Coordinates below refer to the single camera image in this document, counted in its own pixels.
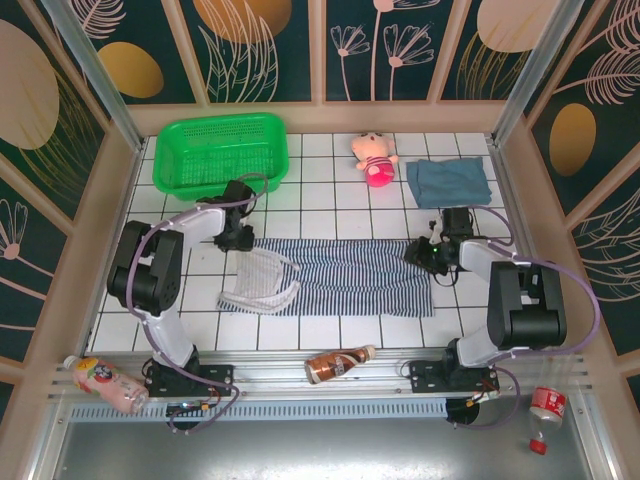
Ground brown drink bottle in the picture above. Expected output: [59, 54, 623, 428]
[303, 344, 377, 386]

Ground pink drink bottle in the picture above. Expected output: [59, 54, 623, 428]
[63, 354, 150, 415]

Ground clear bottle with red label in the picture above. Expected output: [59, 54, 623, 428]
[528, 344, 576, 455]

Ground plain blue tank top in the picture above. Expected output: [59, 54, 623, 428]
[404, 156, 494, 210]

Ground aluminium mounting rail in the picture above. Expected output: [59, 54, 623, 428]
[49, 348, 586, 401]

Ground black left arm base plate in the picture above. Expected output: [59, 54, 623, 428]
[147, 363, 235, 400]

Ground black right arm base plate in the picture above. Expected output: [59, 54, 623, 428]
[408, 358, 501, 394]

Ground aluminium frame post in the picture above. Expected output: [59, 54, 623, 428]
[42, 0, 146, 154]
[489, 0, 584, 146]

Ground pink plush doll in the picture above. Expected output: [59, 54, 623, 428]
[349, 132, 400, 190]

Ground green plastic basket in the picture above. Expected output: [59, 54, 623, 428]
[152, 112, 292, 201]

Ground slotted grey cable duct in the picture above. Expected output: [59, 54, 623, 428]
[69, 398, 449, 422]

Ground blue white striped tank top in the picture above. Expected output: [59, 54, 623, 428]
[216, 238, 435, 319]

